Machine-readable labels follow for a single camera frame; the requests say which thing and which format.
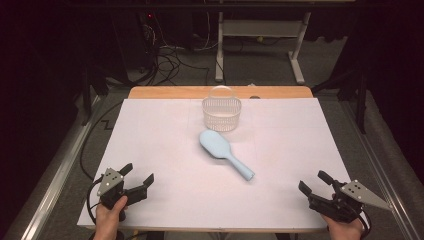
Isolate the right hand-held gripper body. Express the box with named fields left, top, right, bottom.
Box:
left=308, top=179, right=393, bottom=224

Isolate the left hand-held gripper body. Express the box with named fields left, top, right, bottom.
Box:
left=96, top=167, right=138, bottom=223

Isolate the light blue hairbrush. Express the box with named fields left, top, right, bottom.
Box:
left=199, top=129, right=256, bottom=182

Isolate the white plastic slotted basket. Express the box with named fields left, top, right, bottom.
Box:
left=201, top=85, right=242, bottom=133

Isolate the person's left hand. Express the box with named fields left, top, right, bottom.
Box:
left=94, top=195, right=129, bottom=236

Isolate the person's right hand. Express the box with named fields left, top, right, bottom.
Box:
left=321, top=214, right=365, bottom=240

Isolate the wooden table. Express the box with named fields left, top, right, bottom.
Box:
left=127, top=85, right=314, bottom=100

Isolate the black metal stand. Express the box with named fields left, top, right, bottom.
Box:
left=312, top=64, right=372, bottom=135
left=79, top=64, right=112, bottom=127

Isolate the black computer tower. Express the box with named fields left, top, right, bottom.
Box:
left=111, top=12, right=158, bottom=73

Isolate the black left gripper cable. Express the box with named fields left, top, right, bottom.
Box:
left=86, top=177, right=103, bottom=225

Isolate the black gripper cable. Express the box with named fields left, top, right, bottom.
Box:
left=359, top=209, right=372, bottom=238
left=86, top=177, right=103, bottom=225

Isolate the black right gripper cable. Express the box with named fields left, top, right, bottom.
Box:
left=359, top=209, right=372, bottom=238

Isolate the aluminium floor rail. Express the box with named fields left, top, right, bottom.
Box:
left=339, top=99, right=424, bottom=240
left=19, top=95, right=103, bottom=240

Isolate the long black floor cable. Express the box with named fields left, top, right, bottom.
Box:
left=79, top=99, right=125, bottom=182

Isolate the bundle of floor cables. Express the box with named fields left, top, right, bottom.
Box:
left=146, top=39, right=214, bottom=86

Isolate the white metal desk frame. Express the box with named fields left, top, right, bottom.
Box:
left=214, top=11, right=313, bottom=85

